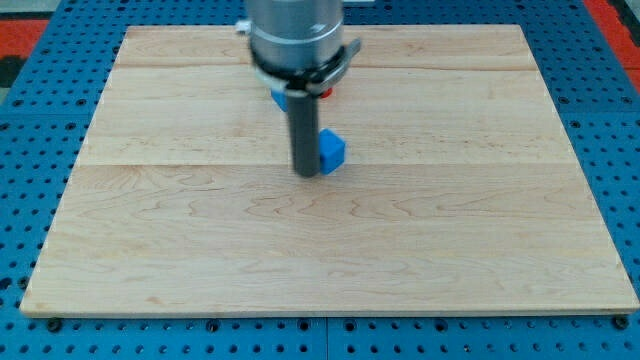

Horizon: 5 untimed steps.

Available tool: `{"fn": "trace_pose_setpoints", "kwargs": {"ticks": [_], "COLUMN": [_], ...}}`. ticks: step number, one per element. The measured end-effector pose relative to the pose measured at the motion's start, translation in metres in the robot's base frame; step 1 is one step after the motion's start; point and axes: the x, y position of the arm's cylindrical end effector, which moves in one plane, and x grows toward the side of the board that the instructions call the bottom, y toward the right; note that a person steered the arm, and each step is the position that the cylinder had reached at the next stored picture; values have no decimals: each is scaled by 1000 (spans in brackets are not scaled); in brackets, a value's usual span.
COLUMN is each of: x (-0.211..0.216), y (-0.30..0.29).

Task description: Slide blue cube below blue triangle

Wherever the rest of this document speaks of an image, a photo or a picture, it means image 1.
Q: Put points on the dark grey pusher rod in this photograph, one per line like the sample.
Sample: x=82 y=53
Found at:
x=303 y=123

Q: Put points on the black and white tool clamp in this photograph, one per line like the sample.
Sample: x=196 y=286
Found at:
x=315 y=80

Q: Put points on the blue cube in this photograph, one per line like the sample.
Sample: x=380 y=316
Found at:
x=331 y=150

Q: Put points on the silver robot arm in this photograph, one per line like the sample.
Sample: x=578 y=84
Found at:
x=297 y=49

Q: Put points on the blue triangle block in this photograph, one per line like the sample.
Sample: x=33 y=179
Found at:
x=280 y=99

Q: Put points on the red block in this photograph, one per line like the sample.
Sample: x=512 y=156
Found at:
x=327 y=93

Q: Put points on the wooden board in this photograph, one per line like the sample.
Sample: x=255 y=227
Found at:
x=460 y=194

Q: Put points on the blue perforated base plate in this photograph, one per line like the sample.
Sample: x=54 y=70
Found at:
x=48 y=109

